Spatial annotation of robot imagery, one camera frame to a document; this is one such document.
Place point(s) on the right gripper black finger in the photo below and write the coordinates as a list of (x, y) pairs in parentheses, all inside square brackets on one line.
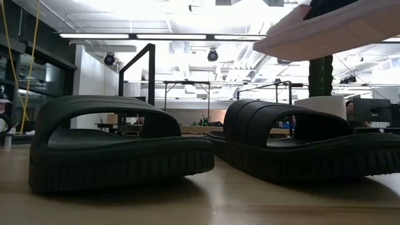
[(325, 7)]

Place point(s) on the pink rubber slide sandal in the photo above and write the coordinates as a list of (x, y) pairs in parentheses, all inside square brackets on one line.
[(328, 37)]

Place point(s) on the black rubber slide sandal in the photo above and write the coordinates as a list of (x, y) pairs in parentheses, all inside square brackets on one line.
[(312, 162), (109, 162)]

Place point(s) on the green cactus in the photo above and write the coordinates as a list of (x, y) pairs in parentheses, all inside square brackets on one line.
[(320, 78)]

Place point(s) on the person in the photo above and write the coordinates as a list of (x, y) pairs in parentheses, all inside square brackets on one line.
[(3, 107), (350, 107)]

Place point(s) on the black background monitor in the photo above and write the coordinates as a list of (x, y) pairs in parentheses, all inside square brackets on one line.
[(395, 114), (372, 109)]

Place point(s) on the black round ceiling lamp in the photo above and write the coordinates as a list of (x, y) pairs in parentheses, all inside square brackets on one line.
[(212, 55), (109, 59)]

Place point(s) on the long ceiling light bar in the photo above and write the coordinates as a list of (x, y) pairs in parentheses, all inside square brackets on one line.
[(93, 36)]

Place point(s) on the cardboard box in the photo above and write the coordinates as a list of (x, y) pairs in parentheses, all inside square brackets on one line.
[(112, 118)]

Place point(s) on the black metal background frame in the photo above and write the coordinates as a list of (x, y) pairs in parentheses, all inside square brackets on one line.
[(187, 82)]

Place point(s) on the wooden shelf with black frame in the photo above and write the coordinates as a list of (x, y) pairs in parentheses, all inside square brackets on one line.
[(152, 78)]

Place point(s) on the black aluminium table frame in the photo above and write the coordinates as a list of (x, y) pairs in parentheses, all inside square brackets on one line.
[(18, 139)]

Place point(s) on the small silver post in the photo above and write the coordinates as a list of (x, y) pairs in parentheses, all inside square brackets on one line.
[(7, 140)]

